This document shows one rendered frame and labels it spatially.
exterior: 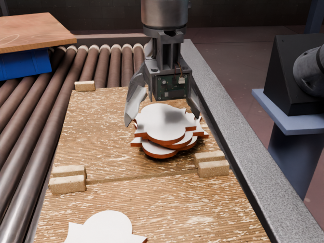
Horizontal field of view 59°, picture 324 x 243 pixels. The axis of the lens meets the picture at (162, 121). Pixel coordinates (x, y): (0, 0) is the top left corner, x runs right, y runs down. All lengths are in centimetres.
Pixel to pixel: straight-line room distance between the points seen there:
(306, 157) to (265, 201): 50
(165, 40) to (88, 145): 31
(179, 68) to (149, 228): 26
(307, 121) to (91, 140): 62
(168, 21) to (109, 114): 37
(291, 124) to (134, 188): 54
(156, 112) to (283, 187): 29
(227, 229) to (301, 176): 65
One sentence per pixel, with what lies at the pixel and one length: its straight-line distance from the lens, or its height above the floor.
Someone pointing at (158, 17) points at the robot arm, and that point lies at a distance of 45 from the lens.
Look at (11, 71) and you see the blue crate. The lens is 110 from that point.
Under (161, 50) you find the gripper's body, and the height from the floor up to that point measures 117.
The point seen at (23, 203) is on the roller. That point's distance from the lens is 59.
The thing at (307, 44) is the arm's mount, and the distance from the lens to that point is 103.
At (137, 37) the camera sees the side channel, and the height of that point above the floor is 94.
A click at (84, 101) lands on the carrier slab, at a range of 84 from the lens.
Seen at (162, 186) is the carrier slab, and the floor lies 94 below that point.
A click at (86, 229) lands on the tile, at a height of 95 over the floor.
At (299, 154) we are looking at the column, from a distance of 104.
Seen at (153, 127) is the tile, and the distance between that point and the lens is 56.
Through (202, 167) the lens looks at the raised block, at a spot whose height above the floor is 96.
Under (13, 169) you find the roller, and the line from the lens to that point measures 67.
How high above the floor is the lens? 131
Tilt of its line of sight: 32 degrees down
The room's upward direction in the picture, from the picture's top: straight up
